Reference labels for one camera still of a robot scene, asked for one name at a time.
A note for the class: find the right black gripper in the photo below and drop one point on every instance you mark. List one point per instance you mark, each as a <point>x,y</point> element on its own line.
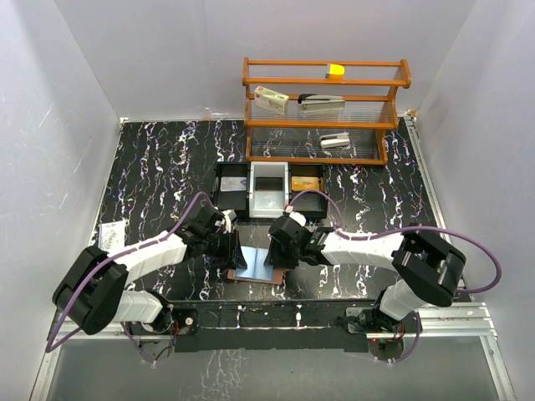
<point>278,251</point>

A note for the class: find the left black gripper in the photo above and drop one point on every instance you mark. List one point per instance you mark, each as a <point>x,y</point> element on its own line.
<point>228,250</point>

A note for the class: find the pink leather card holder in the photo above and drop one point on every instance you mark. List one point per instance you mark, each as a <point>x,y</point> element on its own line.
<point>257,268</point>

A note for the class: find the orange card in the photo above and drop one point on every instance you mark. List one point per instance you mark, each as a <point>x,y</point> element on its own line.
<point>300,183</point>

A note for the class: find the silver VIP card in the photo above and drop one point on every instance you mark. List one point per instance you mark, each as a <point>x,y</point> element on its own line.
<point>233,184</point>

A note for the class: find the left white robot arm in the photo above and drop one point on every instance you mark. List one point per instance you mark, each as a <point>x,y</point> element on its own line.
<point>94,291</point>

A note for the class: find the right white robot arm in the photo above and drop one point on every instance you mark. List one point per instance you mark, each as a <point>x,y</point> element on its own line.
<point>429,267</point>

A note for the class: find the left black tray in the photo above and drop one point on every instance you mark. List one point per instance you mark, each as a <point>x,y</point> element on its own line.
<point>237,201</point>

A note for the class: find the middle white tray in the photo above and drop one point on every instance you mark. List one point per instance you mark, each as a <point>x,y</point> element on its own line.
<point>268,189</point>

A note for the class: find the black front base bar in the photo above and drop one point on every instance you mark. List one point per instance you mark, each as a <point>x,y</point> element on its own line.
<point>281,325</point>

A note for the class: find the small white hole punch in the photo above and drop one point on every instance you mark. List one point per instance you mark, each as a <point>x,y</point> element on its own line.
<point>337,140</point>

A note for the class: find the white paper label sheet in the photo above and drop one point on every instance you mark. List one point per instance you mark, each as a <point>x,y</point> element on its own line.
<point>111,235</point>

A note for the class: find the orange wooden shelf rack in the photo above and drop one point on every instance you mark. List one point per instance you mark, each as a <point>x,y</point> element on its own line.
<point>368,87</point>

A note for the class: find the white staples box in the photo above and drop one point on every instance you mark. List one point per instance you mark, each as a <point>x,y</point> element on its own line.
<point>271,100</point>

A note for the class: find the grey black stapler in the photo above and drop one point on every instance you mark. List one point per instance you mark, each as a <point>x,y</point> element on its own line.
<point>311,103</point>

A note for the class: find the yellow sticky note block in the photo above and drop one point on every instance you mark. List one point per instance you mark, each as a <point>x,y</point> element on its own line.
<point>334,71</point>

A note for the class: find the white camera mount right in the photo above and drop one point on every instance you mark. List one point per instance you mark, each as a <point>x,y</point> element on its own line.
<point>296,216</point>

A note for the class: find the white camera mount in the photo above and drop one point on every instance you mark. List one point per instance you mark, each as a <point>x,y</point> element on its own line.
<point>225,224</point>
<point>296,216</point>

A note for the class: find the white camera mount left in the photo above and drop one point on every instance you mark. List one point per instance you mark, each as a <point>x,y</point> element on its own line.
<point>225,224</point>

